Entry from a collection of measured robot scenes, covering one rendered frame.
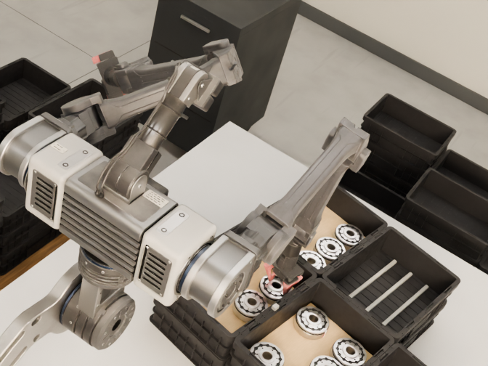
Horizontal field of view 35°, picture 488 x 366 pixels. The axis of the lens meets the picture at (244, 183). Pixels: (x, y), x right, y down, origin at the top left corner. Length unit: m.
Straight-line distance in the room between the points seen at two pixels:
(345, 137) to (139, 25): 3.40
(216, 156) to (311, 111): 1.78
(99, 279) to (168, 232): 0.24
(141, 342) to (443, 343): 1.02
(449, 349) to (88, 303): 1.38
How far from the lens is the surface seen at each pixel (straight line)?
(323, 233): 2.70
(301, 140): 4.50
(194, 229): 1.54
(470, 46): 5.36
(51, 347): 2.35
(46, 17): 5.04
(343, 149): 1.84
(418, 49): 5.48
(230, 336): 2.16
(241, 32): 3.53
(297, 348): 2.33
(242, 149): 3.13
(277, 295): 2.40
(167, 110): 1.55
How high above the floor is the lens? 2.60
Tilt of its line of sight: 40 degrees down
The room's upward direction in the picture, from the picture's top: 18 degrees clockwise
